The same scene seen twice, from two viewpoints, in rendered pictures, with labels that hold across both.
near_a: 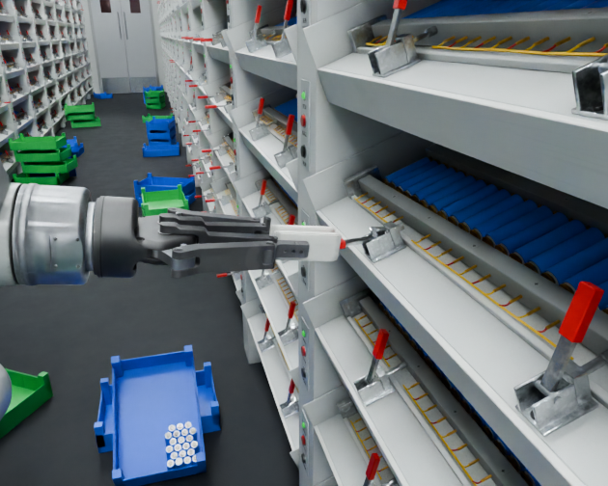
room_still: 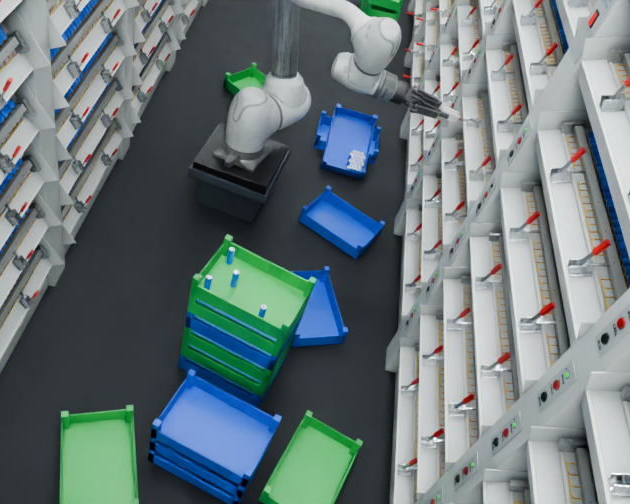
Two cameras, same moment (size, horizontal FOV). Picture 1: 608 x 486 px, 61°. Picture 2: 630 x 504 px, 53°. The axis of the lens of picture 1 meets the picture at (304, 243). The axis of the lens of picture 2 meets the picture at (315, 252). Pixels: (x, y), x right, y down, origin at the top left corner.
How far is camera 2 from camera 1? 1.66 m
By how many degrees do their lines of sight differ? 25
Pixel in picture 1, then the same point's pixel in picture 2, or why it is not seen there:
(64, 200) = (392, 80)
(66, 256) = (387, 95)
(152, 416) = (345, 142)
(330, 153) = (477, 79)
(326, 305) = (450, 131)
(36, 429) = not seen: hidden behind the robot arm
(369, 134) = not seen: hidden behind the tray
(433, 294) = (473, 145)
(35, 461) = (284, 137)
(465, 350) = (469, 161)
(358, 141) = not seen: hidden behind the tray
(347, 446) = (432, 187)
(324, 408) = (430, 170)
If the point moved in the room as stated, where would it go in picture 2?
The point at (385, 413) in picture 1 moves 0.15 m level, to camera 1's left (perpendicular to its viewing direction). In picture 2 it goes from (449, 175) to (410, 156)
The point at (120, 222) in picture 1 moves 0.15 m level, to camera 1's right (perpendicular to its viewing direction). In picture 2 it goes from (403, 91) to (446, 111)
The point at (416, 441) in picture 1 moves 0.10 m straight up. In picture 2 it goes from (452, 185) to (464, 163)
